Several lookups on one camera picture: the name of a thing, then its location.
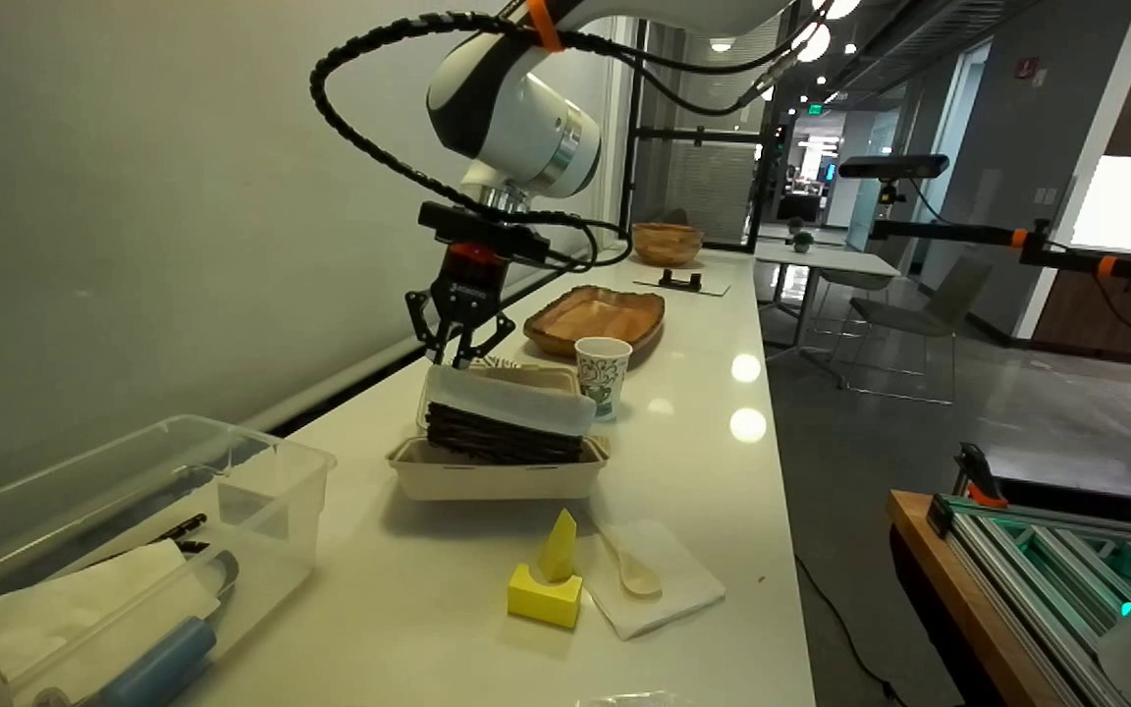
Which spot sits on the yellow wedge block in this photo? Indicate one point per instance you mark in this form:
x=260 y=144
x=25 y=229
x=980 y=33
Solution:
x=560 y=549

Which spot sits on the patterned paper cup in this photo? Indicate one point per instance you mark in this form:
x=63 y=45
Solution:
x=603 y=373

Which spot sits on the small black stand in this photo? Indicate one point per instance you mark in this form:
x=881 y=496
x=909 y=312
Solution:
x=680 y=282

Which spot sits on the white crumpled tissue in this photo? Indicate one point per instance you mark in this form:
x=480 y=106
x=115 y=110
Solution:
x=80 y=609

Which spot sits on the brown wooden bowl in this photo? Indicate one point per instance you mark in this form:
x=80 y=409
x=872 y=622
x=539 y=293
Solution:
x=663 y=240

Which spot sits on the white paper napkin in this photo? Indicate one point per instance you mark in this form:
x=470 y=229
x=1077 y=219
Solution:
x=667 y=589

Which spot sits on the clear plastic container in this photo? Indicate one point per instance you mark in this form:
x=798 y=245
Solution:
x=265 y=496

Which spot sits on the black boom orange joints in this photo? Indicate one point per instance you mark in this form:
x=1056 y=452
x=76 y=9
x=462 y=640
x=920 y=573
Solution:
x=971 y=233

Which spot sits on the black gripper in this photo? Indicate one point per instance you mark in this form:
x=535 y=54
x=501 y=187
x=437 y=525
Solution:
x=472 y=275

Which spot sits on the blue marker grey cap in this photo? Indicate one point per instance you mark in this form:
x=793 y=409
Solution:
x=167 y=653

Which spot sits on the yellow cube block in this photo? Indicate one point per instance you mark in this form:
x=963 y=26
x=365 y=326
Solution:
x=543 y=600

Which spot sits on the cream plastic spoon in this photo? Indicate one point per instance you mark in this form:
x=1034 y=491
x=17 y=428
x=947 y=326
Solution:
x=636 y=573

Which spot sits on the dark wicker bin white lining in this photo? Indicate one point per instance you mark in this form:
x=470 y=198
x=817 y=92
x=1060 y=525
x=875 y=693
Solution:
x=501 y=424

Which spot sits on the aluminium rail teal parts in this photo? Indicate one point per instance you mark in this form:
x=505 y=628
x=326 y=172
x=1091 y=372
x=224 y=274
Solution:
x=1060 y=573

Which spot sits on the brown wooden tray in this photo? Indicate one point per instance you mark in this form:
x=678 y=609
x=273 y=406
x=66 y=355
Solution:
x=599 y=316

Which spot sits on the grey background table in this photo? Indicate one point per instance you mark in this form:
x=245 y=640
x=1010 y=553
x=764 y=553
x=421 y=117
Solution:
x=826 y=261

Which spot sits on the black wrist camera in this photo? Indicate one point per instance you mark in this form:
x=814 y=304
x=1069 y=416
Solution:
x=480 y=224

